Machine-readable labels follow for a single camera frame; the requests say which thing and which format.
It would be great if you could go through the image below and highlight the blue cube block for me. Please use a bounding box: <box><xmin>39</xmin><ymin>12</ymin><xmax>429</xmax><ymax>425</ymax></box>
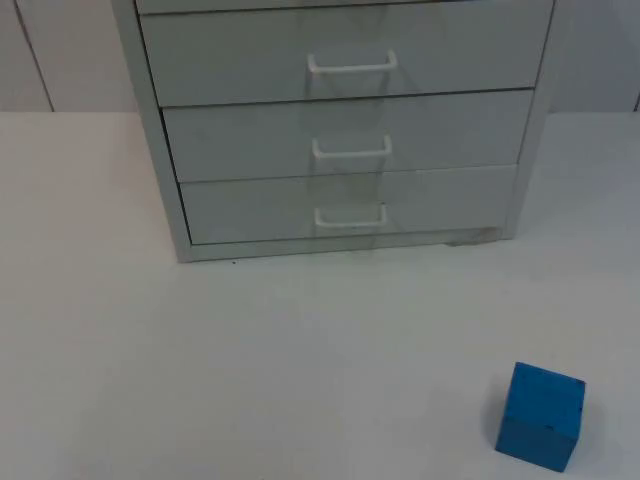
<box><xmin>494</xmin><ymin>361</ymin><xmax>587</xmax><ymax>474</ymax></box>

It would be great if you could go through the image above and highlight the grey chest of drawers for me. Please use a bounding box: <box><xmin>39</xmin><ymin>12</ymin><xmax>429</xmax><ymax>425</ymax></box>
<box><xmin>112</xmin><ymin>0</ymin><xmax>558</xmax><ymax>265</ymax></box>

